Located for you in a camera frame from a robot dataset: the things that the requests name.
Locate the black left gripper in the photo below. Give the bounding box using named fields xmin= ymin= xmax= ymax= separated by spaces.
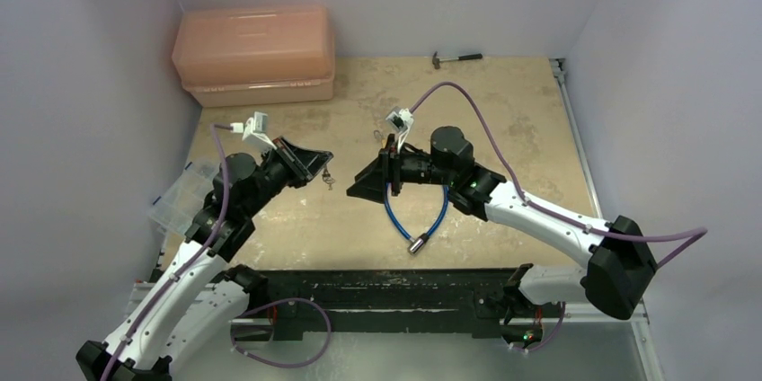
xmin=244 ymin=136 xmax=332 ymax=217

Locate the brass padlock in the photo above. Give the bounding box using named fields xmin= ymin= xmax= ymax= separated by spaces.
xmin=373 ymin=130 xmax=386 ymax=143

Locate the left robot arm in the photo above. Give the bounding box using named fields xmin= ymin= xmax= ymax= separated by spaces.
xmin=75 ymin=137 xmax=333 ymax=380

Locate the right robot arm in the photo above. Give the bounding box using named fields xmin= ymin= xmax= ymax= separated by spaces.
xmin=346 ymin=126 xmax=658 ymax=320

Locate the pink plastic toolbox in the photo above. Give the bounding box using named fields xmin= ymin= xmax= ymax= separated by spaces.
xmin=172 ymin=4 xmax=336 ymax=108

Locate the clear plastic screw organizer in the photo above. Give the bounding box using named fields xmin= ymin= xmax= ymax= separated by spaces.
xmin=148 ymin=160 xmax=219 ymax=235

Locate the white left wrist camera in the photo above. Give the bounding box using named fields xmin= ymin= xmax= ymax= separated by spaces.
xmin=230 ymin=111 xmax=276 ymax=154

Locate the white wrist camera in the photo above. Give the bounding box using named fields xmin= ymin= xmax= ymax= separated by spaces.
xmin=230 ymin=111 xmax=276 ymax=154
xmin=385 ymin=107 xmax=414 ymax=151

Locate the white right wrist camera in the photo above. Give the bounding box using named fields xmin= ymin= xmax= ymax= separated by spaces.
xmin=385 ymin=107 xmax=414 ymax=151

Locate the blue cable lock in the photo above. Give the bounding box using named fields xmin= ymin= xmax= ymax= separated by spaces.
xmin=382 ymin=182 xmax=450 ymax=255

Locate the small black-handled hammer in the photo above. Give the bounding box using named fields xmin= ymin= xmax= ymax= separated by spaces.
xmin=431 ymin=51 xmax=483 ymax=70

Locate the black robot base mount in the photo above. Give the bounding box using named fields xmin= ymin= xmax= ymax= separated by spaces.
xmin=205 ymin=265 xmax=572 ymax=344

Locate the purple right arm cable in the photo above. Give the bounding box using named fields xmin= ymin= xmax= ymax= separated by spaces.
xmin=409 ymin=81 xmax=708 ymax=356

